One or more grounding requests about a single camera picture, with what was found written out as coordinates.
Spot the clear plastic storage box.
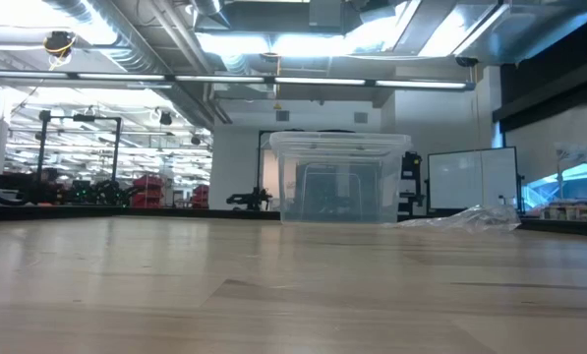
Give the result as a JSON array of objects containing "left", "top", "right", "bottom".
[{"left": 268, "top": 131, "right": 413, "bottom": 225}]

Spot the small red bin rack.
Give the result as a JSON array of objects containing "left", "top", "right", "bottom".
[{"left": 192, "top": 184, "right": 210, "bottom": 210}]

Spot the black equipment stand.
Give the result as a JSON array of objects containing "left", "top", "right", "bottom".
[{"left": 399, "top": 150, "right": 426, "bottom": 217}]

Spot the long ceiling light bar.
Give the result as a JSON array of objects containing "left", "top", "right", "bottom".
[{"left": 0, "top": 70, "right": 476, "bottom": 92}]

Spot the large red bin rack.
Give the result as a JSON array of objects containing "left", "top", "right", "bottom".
[{"left": 130, "top": 174, "right": 166, "bottom": 209}]

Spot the whiteboard on black stand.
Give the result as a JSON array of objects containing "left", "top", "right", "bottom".
[{"left": 426, "top": 146, "right": 521, "bottom": 213}]

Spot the crumpled clear plastic wrapper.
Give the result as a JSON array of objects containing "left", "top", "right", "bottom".
[{"left": 384, "top": 204, "right": 522, "bottom": 234}]

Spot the shelf with small items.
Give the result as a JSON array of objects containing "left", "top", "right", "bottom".
[{"left": 541, "top": 200, "right": 587, "bottom": 222}]

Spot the black gantry frame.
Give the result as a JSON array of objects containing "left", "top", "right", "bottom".
[{"left": 32, "top": 109, "right": 123, "bottom": 204}]

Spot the black ceiling camera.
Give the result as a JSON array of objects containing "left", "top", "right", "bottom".
[{"left": 43, "top": 29, "right": 77, "bottom": 59}]

